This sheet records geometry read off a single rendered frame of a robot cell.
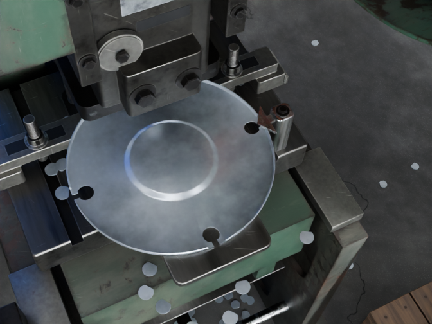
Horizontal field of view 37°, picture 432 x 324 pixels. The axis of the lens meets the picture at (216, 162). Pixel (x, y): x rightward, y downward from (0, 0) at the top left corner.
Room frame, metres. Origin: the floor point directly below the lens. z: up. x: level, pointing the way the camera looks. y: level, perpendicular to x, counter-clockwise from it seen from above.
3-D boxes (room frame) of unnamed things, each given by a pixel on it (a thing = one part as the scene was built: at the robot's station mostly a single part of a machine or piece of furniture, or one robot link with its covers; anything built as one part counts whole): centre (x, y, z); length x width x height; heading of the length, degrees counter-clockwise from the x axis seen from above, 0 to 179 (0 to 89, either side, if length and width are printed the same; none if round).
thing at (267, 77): (0.65, -0.02, 0.76); 0.17 x 0.06 x 0.10; 120
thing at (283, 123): (0.55, -0.09, 0.75); 0.03 x 0.03 x 0.10; 30
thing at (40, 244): (0.57, 0.13, 0.68); 0.45 x 0.30 x 0.06; 120
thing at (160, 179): (0.46, 0.06, 0.78); 0.29 x 0.29 x 0.01
